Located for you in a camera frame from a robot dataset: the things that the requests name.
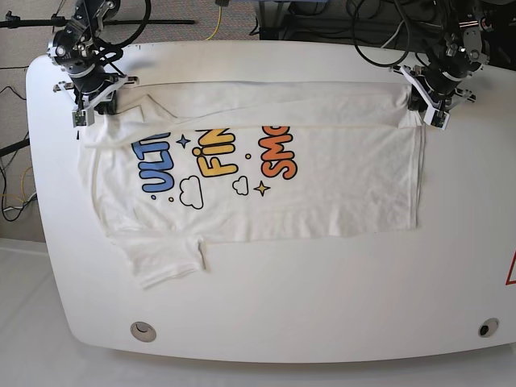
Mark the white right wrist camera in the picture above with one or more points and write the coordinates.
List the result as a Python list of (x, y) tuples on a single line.
[(83, 117)]

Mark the table grommet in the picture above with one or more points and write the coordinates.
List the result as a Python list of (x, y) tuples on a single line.
[(488, 327), (143, 332)]

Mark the white printed T-shirt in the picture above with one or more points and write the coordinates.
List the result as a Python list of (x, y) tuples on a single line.
[(181, 166)]

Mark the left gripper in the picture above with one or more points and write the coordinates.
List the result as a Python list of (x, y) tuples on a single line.
[(434, 86)]

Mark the red triangle sticker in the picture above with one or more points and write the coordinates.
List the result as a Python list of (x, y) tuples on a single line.
[(511, 277)]

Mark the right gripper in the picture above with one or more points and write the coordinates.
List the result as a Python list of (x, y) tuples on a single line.
[(94, 88)]

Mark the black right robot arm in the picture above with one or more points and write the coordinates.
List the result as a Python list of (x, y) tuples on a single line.
[(89, 60)]

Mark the black tripod stand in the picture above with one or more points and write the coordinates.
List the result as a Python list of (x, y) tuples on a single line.
[(12, 22)]

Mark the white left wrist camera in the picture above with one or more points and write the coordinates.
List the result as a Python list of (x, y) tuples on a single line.
[(436, 118)]

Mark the right table grommet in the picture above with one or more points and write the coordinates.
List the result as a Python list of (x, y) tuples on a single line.
[(488, 327)]

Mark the left table grommet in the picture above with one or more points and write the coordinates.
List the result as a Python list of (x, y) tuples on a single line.
[(143, 332)]

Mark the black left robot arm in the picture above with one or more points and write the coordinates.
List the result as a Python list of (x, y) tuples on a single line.
[(457, 42)]

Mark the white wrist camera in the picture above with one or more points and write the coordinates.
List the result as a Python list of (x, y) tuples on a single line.
[(436, 118), (83, 117)]

